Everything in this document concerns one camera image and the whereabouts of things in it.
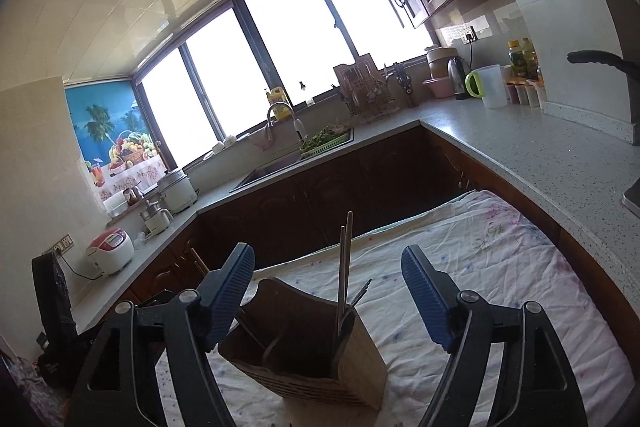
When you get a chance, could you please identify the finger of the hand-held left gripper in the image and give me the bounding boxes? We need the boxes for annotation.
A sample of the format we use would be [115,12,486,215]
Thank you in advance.
[132,289,176,310]

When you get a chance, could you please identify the wooden lower cabinets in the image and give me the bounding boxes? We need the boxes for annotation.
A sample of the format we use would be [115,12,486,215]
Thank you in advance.
[120,122,640,308]

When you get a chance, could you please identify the kitchen window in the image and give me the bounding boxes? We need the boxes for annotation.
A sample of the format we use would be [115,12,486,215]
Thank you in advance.
[132,0,436,168]

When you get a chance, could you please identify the wooden utensil holder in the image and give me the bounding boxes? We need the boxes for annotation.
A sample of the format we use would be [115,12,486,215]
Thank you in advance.
[218,278,386,410]

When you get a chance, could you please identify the ceramic jar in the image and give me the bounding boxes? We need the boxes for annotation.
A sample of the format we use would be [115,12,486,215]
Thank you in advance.
[426,47,459,80]

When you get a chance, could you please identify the grey kitchen countertop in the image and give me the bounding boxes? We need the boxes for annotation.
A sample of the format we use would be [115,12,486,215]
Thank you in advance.
[65,94,640,323]

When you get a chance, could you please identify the row of spice jars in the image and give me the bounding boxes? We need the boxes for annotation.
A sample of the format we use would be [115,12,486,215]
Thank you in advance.
[505,79,544,108]

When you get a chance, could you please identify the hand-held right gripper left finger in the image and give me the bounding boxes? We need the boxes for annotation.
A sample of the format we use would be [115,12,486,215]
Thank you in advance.
[75,243,256,427]

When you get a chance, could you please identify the chrome faucet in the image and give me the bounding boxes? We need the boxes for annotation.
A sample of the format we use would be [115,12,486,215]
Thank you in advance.
[264,103,307,144]

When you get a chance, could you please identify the knife block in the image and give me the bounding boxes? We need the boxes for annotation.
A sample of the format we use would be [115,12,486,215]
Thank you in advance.
[392,63,419,108]

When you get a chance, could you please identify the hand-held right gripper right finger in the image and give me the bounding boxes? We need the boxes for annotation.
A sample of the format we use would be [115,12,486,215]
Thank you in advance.
[400,244,586,427]

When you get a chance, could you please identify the wooden chopstick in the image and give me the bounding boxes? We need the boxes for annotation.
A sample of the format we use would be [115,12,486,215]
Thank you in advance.
[189,248,210,276]

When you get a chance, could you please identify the white pitcher green handle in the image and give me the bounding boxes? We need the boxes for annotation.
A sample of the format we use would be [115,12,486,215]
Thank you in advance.
[465,64,509,110]

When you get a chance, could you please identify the dish rack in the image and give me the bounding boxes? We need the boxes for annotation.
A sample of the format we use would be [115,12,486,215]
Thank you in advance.
[334,57,399,124]

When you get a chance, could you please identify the small white electric pot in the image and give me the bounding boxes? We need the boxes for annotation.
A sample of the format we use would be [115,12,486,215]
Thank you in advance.
[139,202,174,236]

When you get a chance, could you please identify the dark-handled fork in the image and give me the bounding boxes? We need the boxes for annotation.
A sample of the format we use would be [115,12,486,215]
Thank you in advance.
[347,279,373,310]

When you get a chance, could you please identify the tropical fruit wall poster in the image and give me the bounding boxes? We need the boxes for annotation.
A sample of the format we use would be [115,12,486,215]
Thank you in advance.
[65,79,167,208]

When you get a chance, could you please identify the white and red rice cooker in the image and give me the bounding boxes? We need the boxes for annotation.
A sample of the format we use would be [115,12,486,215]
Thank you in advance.
[86,228,135,277]

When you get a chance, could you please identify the yellow oil bottles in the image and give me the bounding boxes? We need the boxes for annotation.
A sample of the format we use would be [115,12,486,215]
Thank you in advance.
[507,38,539,80]

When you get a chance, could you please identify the kitchen sink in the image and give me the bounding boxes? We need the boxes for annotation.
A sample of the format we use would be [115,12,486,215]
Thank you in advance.
[230,127,356,194]

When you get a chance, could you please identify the steel kettle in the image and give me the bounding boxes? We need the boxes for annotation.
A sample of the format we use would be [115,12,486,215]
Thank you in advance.
[446,57,469,100]

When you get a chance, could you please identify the black-handled wok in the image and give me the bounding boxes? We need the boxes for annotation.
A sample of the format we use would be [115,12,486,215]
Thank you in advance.
[567,50,640,142]

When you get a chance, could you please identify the green vegetable basket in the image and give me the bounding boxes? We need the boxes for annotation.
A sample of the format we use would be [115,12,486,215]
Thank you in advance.
[299,126,352,158]

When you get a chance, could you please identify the rice cooker power cable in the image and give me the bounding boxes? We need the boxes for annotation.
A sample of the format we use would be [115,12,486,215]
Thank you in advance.
[60,252,104,281]

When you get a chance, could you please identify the gas stove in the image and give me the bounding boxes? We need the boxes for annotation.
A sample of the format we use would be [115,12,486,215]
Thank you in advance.
[621,179,640,219]

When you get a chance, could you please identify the floral white tablecloth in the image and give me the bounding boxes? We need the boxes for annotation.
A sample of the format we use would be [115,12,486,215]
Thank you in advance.
[155,189,636,427]

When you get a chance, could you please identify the pink basin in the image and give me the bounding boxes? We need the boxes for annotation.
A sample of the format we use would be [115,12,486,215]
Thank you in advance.
[422,77,452,99]

